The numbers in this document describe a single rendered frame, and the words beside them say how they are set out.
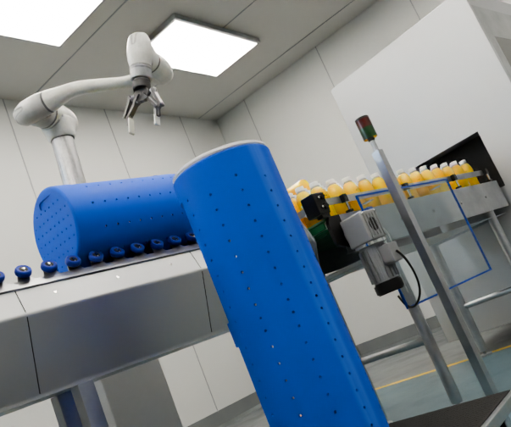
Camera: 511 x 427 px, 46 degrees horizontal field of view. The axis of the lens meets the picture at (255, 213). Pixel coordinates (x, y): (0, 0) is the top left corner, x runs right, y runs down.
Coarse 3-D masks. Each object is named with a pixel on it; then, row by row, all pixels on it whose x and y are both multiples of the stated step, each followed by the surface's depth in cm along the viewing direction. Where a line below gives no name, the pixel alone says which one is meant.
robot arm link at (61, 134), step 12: (60, 108) 276; (60, 120) 275; (72, 120) 282; (48, 132) 276; (60, 132) 276; (72, 132) 279; (60, 144) 275; (72, 144) 278; (60, 156) 274; (72, 156) 275; (60, 168) 274; (72, 168) 273; (72, 180) 271; (84, 180) 275
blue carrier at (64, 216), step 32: (64, 192) 182; (96, 192) 188; (128, 192) 195; (160, 192) 202; (64, 224) 182; (96, 224) 182; (128, 224) 190; (160, 224) 199; (64, 256) 185; (128, 256) 195
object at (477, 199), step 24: (456, 192) 317; (480, 192) 335; (336, 216) 243; (336, 240) 237; (504, 240) 332; (336, 264) 303; (360, 264) 269; (456, 288) 356; (432, 336) 251; (480, 336) 350; (432, 360) 250
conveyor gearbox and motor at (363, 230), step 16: (352, 224) 234; (368, 224) 231; (352, 240) 235; (368, 240) 230; (384, 240) 234; (368, 256) 231; (384, 256) 229; (400, 256) 229; (368, 272) 233; (384, 272) 229; (384, 288) 228; (416, 304) 233
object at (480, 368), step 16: (384, 160) 255; (384, 176) 255; (400, 192) 252; (400, 208) 251; (416, 224) 250; (416, 240) 248; (432, 256) 247; (432, 272) 245; (448, 288) 245; (448, 304) 242; (464, 336) 239; (480, 368) 236; (480, 384) 237
